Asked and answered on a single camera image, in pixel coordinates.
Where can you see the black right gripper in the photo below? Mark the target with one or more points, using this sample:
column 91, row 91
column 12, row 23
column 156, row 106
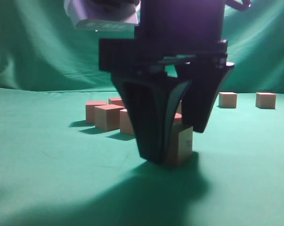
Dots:
column 169, row 28

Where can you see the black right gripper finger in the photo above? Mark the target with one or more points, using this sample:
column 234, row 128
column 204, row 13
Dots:
column 151, row 101

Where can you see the pink cube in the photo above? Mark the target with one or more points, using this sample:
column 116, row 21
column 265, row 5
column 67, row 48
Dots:
column 179, row 109

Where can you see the pink cube column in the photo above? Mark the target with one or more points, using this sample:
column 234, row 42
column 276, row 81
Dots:
column 107, row 117
column 125, row 123
column 266, row 100
column 228, row 99
column 115, row 101
column 90, row 110
column 181, row 145
column 178, row 118

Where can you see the green cloth backdrop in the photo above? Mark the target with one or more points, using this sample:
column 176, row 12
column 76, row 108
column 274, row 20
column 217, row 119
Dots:
column 55, row 170

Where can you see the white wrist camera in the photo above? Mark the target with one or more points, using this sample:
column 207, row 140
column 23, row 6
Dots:
column 103, row 15

